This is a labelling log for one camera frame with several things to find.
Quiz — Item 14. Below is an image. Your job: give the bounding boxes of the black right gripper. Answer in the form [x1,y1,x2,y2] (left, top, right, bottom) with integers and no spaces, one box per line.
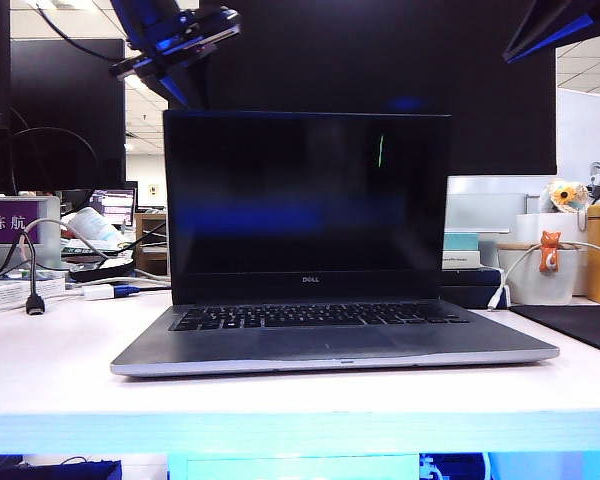
[502,0,600,65]

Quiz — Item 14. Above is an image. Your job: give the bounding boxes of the black curved object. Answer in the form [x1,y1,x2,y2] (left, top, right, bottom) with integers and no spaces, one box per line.
[69,259,136,282]

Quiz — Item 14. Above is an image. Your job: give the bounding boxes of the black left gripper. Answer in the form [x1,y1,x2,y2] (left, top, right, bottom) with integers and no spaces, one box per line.
[109,0,201,109]

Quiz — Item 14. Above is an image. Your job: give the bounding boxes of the white office partition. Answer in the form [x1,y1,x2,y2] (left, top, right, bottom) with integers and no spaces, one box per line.
[556,88,600,176]

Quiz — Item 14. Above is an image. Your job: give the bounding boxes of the white arched cable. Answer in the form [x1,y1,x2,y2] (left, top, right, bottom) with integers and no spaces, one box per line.
[23,217,114,261]

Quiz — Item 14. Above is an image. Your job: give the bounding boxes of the sunflower plush toy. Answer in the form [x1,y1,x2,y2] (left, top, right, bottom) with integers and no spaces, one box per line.
[539,179,590,215]

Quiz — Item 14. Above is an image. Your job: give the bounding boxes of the orange cat cable holder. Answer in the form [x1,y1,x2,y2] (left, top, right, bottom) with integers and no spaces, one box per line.
[538,229,562,274]

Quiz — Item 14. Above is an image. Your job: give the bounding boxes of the dark navy box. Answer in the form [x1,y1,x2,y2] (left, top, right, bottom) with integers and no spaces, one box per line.
[439,267,511,307]

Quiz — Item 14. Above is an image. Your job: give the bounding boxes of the black looped monitor cable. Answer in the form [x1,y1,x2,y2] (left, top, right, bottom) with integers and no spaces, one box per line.
[9,107,99,196]

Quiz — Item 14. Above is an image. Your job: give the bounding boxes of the blue patterned object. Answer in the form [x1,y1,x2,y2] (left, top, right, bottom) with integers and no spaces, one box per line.
[418,452,489,480]

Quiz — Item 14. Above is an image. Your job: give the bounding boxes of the white blue marker pen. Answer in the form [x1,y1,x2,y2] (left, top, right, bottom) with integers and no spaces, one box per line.
[83,283,141,301]

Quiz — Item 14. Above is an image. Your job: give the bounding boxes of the white storage box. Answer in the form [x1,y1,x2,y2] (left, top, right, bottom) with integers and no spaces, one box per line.
[517,213,589,246]

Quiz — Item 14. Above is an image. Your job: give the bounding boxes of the lit background computer screen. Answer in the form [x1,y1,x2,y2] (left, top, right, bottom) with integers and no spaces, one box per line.
[88,188,137,229]

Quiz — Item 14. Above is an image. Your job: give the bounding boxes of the white blue printed package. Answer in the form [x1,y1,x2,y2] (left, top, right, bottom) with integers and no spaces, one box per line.
[62,206,124,249]

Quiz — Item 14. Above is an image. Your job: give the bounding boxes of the black monitor with looped cable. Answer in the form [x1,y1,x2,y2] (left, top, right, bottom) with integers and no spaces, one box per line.
[9,38,127,191]

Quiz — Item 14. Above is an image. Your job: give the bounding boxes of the stack of white booklets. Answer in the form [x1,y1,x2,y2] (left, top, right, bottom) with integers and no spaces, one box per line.
[0,275,67,312]

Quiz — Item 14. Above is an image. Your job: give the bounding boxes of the wooden cabinet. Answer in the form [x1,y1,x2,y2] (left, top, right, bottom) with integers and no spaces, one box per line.
[134,212,171,275]

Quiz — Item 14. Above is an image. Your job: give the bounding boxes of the white cup with wooden lid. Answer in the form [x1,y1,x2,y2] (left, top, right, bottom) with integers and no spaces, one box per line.
[497,243,581,305]

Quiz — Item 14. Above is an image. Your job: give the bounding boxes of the black HDMI cable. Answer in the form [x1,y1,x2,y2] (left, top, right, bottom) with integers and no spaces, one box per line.
[0,232,47,317]

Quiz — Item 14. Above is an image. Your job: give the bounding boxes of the gray Dell laptop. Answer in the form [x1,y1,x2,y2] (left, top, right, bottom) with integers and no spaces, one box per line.
[109,108,561,377]

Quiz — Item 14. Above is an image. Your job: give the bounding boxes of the white book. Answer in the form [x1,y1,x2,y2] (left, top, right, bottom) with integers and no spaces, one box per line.
[442,249,481,270]

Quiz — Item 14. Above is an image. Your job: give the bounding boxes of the purple name plate holder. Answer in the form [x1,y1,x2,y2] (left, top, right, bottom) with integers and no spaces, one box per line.
[0,195,62,271]

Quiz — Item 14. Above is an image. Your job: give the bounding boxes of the frosted desk divider panel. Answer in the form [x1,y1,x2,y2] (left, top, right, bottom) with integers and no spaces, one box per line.
[447,175,544,231]

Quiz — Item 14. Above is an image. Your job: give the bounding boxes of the white charging cable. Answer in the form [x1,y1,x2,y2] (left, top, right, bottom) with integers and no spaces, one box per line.
[487,241,600,312]

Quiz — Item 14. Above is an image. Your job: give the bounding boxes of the black mouse pad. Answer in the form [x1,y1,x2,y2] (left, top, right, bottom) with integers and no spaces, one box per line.
[509,303,600,359]

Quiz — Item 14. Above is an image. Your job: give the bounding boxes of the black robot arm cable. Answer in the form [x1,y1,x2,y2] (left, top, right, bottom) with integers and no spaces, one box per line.
[33,0,127,57]

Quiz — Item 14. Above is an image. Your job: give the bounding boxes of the light blue book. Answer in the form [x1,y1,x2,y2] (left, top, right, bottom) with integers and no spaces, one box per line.
[443,233,480,253]

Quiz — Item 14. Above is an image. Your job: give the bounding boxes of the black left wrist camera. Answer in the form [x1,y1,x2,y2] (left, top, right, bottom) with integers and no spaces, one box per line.
[182,5,242,55]

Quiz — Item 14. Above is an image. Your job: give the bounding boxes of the large black AOC monitor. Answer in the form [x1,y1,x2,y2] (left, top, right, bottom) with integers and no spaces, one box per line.
[199,0,558,176]

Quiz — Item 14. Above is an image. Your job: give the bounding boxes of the thin black cable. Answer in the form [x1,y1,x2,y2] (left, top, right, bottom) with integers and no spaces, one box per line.
[577,177,600,231]

